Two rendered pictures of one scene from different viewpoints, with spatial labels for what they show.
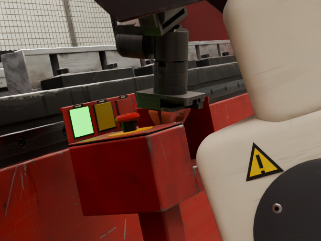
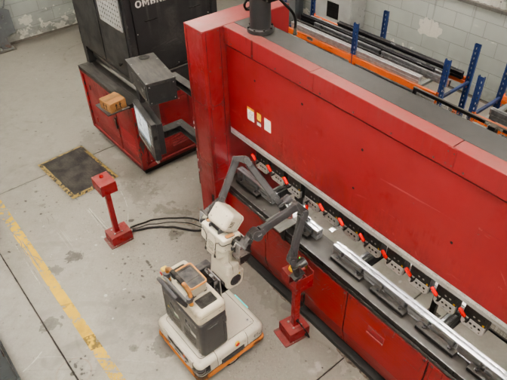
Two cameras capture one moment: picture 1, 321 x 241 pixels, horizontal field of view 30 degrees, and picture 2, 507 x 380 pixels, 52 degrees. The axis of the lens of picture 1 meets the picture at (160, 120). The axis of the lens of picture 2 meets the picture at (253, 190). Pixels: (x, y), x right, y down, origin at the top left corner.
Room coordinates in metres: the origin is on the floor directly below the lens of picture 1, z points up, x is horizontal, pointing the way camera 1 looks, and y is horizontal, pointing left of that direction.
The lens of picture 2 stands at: (1.83, -2.51, 3.88)
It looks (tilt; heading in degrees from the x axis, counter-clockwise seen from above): 40 degrees down; 115
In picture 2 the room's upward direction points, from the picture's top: 1 degrees counter-clockwise
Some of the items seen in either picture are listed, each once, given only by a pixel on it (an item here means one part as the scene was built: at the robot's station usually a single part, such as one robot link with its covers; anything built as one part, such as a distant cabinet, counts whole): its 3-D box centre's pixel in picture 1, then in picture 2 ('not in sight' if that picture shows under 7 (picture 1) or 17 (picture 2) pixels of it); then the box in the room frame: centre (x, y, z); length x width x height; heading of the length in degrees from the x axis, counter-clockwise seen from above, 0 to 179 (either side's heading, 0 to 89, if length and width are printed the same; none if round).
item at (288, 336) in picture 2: not in sight; (291, 329); (0.96, 0.01, 0.06); 0.25 x 0.20 x 0.12; 56
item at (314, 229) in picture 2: not in sight; (302, 221); (0.87, 0.44, 0.92); 0.39 x 0.06 x 0.10; 153
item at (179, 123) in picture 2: not in sight; (182, 135); (-0.46, 0.82, 1.18); 0.40 x 0.24 x 0.07; 153
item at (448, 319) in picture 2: not in sight; (465, 306); (2.20, 0.18, 0.81); 0.64 x 0.08 x 0.14; 63
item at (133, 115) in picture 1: (128, 124); not in sight; (0.94, 0.05, 0.79); 0.04 x 0.04 x 0.04
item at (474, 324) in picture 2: not in sight; (477, 317); (2.22, -0.26, 1.26); 0.15 x 0.09 x 0.17; 153
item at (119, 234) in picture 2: not in sight; (111, 209); (-1.09, 0.35, 0.41); 0.25 x 0.20 x 0.83; 63
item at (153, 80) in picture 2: not in sight; (156, 112); (-0.53, 0.59, 1.53); 0.51 x 0.25 x 0.85; 143
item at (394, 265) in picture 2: not in sight; (398, 258); (1.69, 0.01, 1.26); 0.15 x 0.09 x 0.17; 153
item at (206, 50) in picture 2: not in sight; (242, 135); (0.03, 1.06, 1.15); 0.85 x 0.25 x 2.30; 63
